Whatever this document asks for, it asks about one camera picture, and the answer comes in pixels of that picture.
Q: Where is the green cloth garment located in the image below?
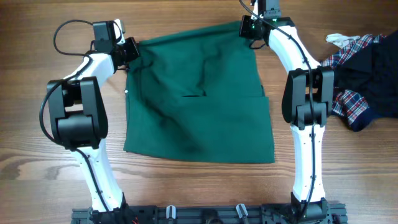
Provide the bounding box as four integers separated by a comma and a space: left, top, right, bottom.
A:
124, 22, 275, 164

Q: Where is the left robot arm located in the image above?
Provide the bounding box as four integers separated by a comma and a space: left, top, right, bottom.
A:
39, 19, 140, 223

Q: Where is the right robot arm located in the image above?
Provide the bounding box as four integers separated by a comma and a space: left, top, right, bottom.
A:
239, 1, 338, 223

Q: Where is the white cloth piece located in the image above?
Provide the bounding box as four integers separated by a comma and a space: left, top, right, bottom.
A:
325, 33, 361, 49

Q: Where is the plaid red blue garment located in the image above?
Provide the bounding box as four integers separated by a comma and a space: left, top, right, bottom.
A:
321, 34, 386, 132

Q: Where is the dark navy garment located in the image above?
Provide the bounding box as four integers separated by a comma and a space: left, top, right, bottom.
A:
333, 29, 398, 133

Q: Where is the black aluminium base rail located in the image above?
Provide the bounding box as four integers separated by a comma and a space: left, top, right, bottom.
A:
70, 202, 348, 224

